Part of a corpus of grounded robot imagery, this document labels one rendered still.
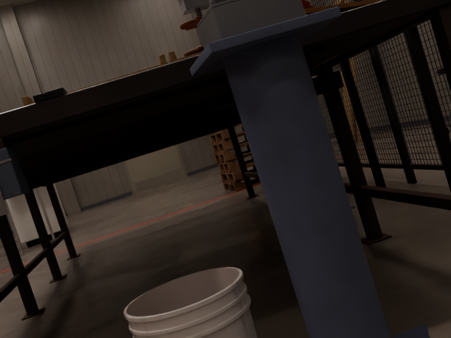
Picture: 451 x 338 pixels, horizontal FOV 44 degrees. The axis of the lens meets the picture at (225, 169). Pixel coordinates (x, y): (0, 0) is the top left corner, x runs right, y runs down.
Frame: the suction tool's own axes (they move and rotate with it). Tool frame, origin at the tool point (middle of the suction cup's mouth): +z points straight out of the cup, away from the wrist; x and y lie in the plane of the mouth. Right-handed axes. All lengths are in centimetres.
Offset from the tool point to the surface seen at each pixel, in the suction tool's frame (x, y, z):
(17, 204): -664, 143, 41
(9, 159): 19, 62, 24
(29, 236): -664, 140, 89
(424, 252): -34, -70, 104
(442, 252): -26, -73, 104
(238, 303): 40, 24, 71
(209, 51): 62, 18, 18
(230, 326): 42, 27, 75
